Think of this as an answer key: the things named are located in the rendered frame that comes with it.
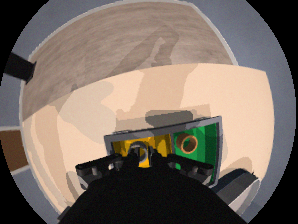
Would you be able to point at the bronze bushing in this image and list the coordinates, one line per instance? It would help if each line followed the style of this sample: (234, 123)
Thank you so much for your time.
(192, 143)

